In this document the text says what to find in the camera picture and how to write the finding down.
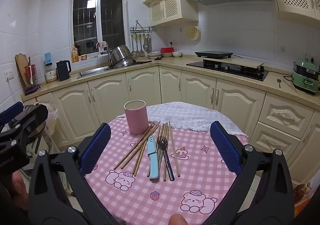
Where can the pink checked bear tablecloth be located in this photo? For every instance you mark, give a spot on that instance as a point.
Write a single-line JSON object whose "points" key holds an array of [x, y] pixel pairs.
{"points": [[200, 190]]}

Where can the pink cloth on faucet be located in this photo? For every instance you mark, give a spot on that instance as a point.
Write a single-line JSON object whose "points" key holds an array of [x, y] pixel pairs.
{"points": [[103, 45]]}

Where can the small blue carton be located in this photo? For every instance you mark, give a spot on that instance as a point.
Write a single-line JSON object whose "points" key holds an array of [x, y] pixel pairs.
{"points": [[48, 58]]}

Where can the stack of white dishes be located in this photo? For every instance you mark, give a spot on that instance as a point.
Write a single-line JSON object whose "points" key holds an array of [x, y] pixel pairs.
{"points": [[153, 54]]}

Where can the wooden cutting board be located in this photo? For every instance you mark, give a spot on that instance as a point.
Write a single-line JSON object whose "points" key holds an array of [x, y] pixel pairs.
{"points": [[21, 64]]}

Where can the row of hanging cooking utensils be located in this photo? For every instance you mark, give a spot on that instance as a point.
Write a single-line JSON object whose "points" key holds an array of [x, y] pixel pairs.
{"points": [[141, 44]]}

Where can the large steel pot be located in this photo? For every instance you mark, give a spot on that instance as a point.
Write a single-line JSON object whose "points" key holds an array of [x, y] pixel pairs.
{"points": [[121, 53]]}

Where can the person's right hand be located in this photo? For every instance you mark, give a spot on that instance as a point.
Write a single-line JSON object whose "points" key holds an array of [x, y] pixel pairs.
{"points": [[178, 220]]}

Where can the green electric multi cooker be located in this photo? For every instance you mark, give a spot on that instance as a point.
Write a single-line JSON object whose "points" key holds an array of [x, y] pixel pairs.
{"points": [[305, 77]]}

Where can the beige kitchen countertop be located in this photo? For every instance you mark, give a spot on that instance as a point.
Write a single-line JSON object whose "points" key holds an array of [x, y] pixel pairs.
{"points": [[175, 62]]}

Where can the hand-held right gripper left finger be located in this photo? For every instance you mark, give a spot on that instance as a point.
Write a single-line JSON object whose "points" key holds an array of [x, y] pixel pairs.
{"points": [[96, 149]]}

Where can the pink utensil cup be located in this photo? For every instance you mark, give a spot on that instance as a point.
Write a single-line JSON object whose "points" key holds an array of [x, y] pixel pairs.
{"points": [[136, 119]]}

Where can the pair of metal chopsticks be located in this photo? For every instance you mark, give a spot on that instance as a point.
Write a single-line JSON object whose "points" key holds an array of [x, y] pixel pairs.
{"points": [[290, 84]]}

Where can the white wall socket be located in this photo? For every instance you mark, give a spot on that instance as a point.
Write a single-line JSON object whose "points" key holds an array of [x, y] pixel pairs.
{"points": [[8, 76]]}

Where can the black electric kettle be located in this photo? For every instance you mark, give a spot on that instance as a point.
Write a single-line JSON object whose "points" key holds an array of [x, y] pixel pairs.
{"points": [[62, 71]]}

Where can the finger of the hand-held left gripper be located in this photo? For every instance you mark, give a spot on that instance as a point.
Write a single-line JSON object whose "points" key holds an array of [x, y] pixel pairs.
{"points": [[11, 112], [35, 114]]}

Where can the steel kitchen sink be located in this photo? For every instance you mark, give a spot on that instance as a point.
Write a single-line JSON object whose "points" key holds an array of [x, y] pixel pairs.
{"points": [[92, 72]]}

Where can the person's left hand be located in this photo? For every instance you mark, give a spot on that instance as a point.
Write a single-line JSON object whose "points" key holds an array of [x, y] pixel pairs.
{"points": [[18, 185]]}

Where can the white fringed table cloth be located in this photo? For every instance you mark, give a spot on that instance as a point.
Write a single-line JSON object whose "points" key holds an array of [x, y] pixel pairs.
{"points": [[190, 114]]}

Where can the small red lidded jar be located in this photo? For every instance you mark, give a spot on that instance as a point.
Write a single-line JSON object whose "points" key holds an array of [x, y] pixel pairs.
{"points": [[83, 58]]}

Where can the white plastic bag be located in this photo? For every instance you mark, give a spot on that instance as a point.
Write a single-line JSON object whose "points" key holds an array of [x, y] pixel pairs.
{"points": [[52, 119]]}

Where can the black slim tool metal clip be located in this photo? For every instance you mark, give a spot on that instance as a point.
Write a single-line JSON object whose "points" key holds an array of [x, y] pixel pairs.
{"points": [[169, 168]]}

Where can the black glass gas stove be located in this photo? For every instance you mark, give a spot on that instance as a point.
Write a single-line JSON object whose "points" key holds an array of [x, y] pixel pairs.
{"points": [[225, 69]]}

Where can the cream round steamer plate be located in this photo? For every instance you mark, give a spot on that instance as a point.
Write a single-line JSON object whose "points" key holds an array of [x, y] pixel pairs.
{"points": [[192, 32]]}

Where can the group of wooden chopsticks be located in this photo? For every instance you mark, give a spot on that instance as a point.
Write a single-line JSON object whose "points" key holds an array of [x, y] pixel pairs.
{"points": [[173, 146]]}

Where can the chrome sink faucet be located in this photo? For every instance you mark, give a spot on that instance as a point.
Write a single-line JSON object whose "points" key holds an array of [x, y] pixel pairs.
{"points": [[109, 58]]}

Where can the black induction cooker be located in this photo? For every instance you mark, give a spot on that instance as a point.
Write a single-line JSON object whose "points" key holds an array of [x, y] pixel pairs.
{"points": [[212, 54]]}

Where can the white plastic spatula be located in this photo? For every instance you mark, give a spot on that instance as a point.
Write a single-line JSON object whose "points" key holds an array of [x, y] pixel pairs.
{"points": [[31, 76]]}

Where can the amber bottle white label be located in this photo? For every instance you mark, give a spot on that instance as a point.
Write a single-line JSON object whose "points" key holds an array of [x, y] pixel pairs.
{"points": [[301, 192]]}

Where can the red lidded container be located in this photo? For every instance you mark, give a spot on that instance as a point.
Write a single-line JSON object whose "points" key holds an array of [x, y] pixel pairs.
{"points": [[166, 51]]}

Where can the metal spoon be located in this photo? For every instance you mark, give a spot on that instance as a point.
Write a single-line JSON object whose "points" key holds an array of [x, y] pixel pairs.
{"points": [[279, 81]]}

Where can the cream base cabinets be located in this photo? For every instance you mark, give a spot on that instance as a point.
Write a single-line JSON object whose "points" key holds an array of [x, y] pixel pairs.
{"points": [[140, 89]]}

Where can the glass jar of grains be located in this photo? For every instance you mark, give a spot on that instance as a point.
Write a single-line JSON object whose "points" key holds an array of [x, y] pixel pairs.
{"points": [[50, 74]]}

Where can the red utensil holder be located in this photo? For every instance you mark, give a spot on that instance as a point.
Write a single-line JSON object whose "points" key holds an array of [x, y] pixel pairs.
{"points": [[32, 88]]}

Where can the white framed barred window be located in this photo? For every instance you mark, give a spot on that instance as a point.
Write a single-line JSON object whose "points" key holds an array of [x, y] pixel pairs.
{"points": [[85, 14]]}

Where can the white ceramic bowl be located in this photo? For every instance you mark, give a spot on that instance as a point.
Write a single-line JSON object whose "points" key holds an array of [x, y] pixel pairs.
{"points": [[177, 54]]}

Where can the light blue spatula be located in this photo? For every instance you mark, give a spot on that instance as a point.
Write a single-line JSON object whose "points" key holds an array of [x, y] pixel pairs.
{"points": [[153, 162]]}

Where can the brown electric rice cooker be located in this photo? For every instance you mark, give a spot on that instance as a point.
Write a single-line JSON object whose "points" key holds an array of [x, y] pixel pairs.
{"points": [[40, 131]]}

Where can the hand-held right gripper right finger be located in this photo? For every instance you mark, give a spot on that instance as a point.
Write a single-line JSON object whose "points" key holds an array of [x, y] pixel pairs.
{"points": [[226, 147]]}

